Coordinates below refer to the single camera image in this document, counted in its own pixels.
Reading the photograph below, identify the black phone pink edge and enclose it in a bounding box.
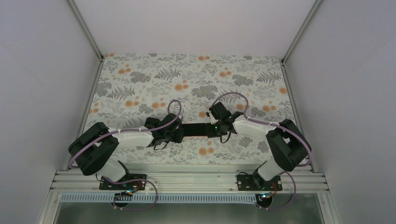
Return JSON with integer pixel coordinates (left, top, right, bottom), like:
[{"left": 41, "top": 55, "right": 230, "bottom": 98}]
[{"left": 180, "top": 123, "right": 209, "bottom": 137}]

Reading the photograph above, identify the pink phone case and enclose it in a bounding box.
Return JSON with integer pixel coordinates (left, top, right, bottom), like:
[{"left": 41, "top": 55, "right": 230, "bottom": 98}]
[{"left": 184, "top": 136, "right": 207, "bottom": 139}]

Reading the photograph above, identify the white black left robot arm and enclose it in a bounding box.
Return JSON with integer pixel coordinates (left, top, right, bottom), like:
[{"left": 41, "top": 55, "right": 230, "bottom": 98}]
[{"left": 68, "top": 113, "right": 182, "bottom": 189}]

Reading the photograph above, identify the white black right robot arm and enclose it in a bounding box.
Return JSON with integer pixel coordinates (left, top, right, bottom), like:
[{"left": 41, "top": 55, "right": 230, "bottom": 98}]
[{"left": 206, "top": 102, "right": 311, "bottom": 190}]

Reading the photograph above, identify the floral patterned table mat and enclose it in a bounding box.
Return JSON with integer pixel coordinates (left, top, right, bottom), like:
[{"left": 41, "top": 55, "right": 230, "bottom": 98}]
[{"left": 85, "top": 53, "right": 294, "bottom": 165}]

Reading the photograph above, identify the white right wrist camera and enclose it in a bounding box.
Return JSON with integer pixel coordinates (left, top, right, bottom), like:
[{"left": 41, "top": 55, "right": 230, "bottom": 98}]
[{"left": 206, "top": 112, "right": 217, "bottom": 124}]

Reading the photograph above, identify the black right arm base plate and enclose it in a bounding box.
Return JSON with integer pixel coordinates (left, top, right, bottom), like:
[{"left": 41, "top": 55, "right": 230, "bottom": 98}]
[{"left": 236, "top": 173, "right": 283, "bottom": 191}]

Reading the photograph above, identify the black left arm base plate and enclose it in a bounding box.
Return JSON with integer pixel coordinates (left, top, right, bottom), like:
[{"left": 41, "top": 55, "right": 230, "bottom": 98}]
[{"left": 99, "top": 174, "right": 147, "bottom": 191}]

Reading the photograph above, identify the grey slotted cable duct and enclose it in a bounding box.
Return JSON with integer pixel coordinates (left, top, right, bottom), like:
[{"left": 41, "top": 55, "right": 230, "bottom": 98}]
[{"left": 59, "top": 193, "right": 256, "bottom": 204}]

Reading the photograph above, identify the aluminium front rail frame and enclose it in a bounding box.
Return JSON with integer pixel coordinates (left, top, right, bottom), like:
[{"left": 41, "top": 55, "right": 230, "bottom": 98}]
[{"left": 39, "top": 164, "right": 339, "bottom": 224}]

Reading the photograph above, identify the left aluminium corner post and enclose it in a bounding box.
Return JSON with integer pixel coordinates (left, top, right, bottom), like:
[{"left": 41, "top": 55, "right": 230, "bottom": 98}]
[{"left": 66, "top": 0, "right": 104, "bottom": 62}]

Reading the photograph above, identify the aluminium corner post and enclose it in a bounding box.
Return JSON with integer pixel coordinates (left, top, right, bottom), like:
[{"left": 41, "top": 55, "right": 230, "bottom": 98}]
[
  {"left": 281, "top": 0, "right": 323, "bottom": 66},
  {"left": 66, "top": 0, "right": 104, "bottom": 62}
]

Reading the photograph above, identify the right aluminium corner post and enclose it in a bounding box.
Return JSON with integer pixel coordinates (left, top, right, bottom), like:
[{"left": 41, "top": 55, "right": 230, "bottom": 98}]
[{"left": 281, "top": 0, "right": 323, "bottom": 66}]

